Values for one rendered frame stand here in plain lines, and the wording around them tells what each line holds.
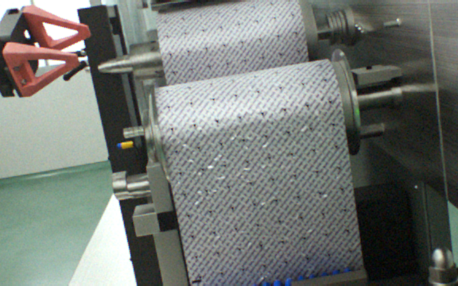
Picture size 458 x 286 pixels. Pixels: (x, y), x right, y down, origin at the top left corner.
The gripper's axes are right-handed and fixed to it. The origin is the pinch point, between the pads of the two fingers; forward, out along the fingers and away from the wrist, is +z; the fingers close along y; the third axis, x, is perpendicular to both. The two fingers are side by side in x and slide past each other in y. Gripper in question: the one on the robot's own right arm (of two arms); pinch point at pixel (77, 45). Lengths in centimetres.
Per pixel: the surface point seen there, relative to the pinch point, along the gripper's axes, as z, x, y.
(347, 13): 33.6, -19.4, -30.8
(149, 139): 5.6, -14.0, 2.4
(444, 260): 42, -26, 15
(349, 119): 31.9, -15.4, 0.1
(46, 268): -150, -266, -162
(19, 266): -172, -271, -169
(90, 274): -23, -66, -14
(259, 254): 18.7, -28.3, 11.4
